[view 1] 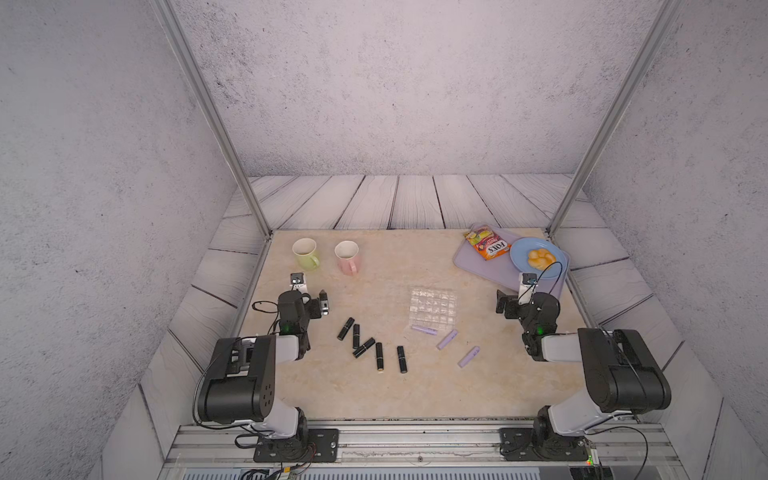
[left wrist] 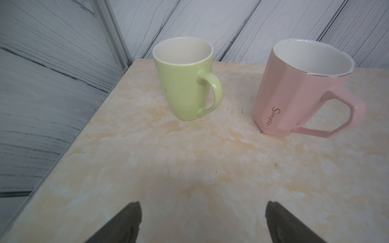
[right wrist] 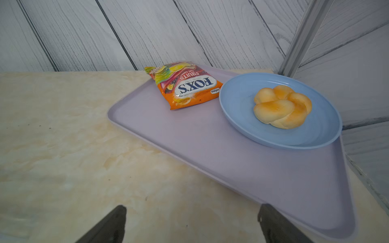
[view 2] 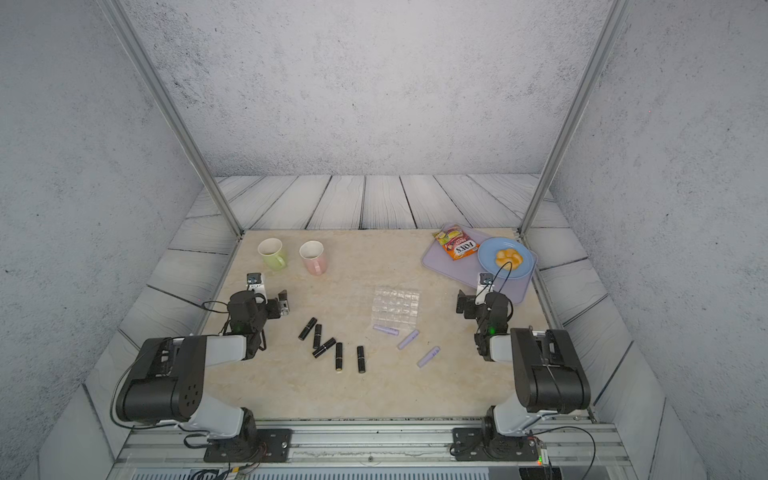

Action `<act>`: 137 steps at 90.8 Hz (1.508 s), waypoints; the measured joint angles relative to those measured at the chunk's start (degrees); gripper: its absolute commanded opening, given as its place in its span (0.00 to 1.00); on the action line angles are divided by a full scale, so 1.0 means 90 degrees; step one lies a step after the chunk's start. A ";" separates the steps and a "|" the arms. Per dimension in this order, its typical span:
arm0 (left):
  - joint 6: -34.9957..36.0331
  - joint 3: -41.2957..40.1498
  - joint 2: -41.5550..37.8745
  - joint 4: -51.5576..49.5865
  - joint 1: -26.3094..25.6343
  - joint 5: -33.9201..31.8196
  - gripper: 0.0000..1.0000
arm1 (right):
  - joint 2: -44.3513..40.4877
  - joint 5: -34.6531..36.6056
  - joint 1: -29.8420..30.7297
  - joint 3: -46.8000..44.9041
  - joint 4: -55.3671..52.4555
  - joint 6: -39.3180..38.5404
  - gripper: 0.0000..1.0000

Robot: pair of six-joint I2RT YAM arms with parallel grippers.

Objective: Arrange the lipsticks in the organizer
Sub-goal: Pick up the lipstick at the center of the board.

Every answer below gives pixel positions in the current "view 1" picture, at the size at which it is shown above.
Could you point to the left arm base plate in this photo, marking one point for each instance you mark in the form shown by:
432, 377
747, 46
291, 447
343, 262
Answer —
311, 445

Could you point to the frame post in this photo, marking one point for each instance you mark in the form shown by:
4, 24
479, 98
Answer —
633, 78
185, 56

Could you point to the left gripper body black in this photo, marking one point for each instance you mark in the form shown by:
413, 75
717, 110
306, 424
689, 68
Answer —
314, 311

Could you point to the blue plate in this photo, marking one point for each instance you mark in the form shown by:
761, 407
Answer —
519, 252

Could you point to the right frame post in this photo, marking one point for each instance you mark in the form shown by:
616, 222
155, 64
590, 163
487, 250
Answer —
633, 78

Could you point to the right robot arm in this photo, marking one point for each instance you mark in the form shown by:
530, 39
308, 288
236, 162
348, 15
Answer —
622, 378

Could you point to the left frame post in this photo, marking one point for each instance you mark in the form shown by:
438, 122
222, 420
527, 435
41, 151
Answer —
185, 56

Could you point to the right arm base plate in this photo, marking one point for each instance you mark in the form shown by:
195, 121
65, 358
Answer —
528, 444

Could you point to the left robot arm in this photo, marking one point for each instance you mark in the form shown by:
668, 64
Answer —
239, 389

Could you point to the orange snack packet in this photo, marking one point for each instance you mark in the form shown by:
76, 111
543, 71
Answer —
486, 242

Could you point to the bread roll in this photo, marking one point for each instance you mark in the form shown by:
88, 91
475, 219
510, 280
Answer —
540, 259

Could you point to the aluminium rail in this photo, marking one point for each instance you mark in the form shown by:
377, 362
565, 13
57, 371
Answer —
430, 449

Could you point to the pink mug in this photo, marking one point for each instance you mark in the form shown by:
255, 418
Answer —
347, 254

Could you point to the purple lipstick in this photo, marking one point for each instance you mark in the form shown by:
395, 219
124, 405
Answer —
423, 329
472, 354
447, 339

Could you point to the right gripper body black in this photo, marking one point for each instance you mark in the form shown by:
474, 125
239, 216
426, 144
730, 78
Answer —
513, 307

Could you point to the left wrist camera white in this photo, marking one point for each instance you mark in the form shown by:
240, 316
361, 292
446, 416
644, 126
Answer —
298, 283

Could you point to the clear acrylic lipstick organizer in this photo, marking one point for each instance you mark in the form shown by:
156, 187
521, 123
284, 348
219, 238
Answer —
433, 308

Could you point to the green mug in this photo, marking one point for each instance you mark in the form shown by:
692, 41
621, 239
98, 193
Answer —
305, 253

